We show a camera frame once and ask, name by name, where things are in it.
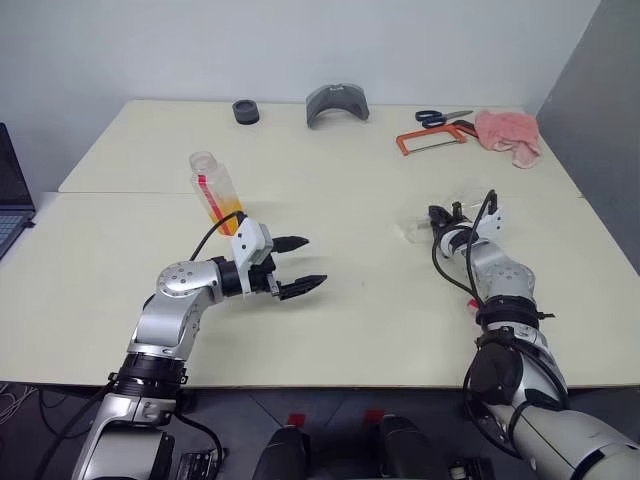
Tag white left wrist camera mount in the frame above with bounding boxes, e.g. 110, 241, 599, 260
231, 218, 275, 300

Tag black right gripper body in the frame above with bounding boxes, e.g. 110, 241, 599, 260
435, 212, 475, 237

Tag bottle with orange liquid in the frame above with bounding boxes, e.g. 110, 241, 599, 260
188, 150, 247, 237

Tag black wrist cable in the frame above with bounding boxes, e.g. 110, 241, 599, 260
188, 210, 249, 262
430, 188, 501, 321

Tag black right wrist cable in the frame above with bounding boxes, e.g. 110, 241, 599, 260
430, 188, 501, 321

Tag clear plastic cup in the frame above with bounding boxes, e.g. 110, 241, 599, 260
398, 187, 489, 247

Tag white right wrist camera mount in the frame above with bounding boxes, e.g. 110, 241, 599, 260
473, 197, 504, 242

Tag white floor cables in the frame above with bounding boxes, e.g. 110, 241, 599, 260
0, 383, 40, 427

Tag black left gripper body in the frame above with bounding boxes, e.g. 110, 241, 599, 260
248, 252, 284, 301

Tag grey partition panel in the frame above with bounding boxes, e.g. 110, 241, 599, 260
533, 0, 640, 279

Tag orange frame hacksaw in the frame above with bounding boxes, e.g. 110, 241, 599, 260
395, 119, 477, 158

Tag pink cloth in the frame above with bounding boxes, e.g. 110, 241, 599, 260
473, 110, 543, 171

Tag dark rounded shape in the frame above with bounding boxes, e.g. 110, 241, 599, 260
377, 414, 437, 480
252, 423, 312, 480

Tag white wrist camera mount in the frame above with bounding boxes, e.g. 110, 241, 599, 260
231, 218, 275, 300
473, 197, 504, 242

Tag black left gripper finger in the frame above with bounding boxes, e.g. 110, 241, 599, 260
272, 234, 312, 254
277, 273, 329, 302

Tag blue handled scissors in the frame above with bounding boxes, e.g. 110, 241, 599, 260
414, 109, 475, 130

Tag dark open laptop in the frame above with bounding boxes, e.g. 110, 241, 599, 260
0, 122, 38, 262

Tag black box with white parts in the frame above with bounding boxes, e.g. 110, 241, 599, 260
177, 449, 227, 480

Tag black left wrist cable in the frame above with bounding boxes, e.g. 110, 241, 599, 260
188, 210, 249, 262

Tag dark grey round holder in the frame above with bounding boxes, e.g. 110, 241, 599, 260
232, 99, 262, 126

